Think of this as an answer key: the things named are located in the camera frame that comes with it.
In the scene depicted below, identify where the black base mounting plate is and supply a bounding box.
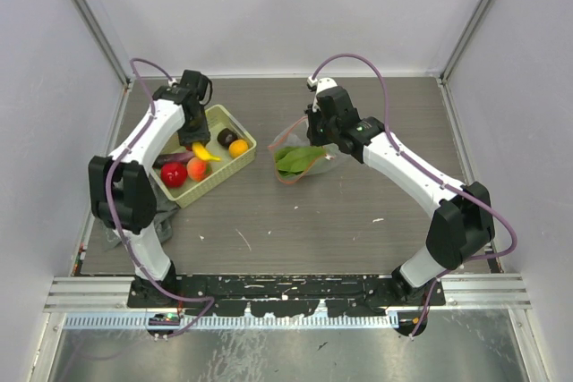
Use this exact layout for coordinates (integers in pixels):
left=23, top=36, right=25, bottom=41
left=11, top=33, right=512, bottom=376
left=127, top=272, right=447, bottom=318

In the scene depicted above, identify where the small orange toy fruit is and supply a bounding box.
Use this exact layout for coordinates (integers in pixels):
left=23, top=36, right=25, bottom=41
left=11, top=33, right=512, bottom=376
left=228, top=139, right=249, bottom=159

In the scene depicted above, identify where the yellow toy banana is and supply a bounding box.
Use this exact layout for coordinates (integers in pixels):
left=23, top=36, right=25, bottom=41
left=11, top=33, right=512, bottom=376
left=192, top=141, right=221, bottom=162

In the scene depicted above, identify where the green toy lettuce leaf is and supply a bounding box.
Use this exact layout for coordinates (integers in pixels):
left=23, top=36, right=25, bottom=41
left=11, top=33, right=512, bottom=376
left=273, top=146, right=326, bottom=177

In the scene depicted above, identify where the pale green plastic basket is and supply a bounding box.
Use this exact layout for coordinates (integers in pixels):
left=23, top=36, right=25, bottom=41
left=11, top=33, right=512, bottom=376
left=150, top=105, right=257, bottom=208

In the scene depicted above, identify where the red toy apple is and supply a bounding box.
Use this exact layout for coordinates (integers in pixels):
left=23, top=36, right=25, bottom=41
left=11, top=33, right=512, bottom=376
left=160, top=162, right=188, bottom=189

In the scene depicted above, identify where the aluminium frame rail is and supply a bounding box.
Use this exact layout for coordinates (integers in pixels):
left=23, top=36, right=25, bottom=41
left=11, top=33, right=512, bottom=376
left=436, top=75, right=534, bottom=310

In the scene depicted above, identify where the clear zip bag orange zipper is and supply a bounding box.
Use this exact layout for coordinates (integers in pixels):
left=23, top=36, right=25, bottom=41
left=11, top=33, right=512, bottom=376
left=268, top=116, right=348, bottom=184

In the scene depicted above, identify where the dark purple toy food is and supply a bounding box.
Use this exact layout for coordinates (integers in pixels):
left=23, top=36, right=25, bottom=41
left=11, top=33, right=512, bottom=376
left=217, top=128, right=238, bottom=149

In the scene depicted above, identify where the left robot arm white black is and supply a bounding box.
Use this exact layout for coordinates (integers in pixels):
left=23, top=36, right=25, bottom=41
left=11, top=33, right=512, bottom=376
left=88, top=70, right=212, bottom=307

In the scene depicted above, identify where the grey cloth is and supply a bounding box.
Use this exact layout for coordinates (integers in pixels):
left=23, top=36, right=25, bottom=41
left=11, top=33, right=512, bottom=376
left=103, top=199, right=180, bottom=251

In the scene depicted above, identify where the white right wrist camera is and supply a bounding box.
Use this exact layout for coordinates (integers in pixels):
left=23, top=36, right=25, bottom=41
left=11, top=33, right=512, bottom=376
left=306, top=76, right=338, bottom=93

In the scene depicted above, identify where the slotted cable duct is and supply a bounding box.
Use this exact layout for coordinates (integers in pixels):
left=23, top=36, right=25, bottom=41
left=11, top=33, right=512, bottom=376
left=63, top=312, right=399, bottom=330

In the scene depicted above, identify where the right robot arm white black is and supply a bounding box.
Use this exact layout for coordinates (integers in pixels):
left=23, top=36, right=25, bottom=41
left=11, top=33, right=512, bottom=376
left=305, top=79, right=495, bottom=305

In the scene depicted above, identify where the purple toy eggplant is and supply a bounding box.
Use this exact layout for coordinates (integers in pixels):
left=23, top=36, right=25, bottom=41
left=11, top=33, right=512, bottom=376
left=153, top=151, right=194, bottom=168

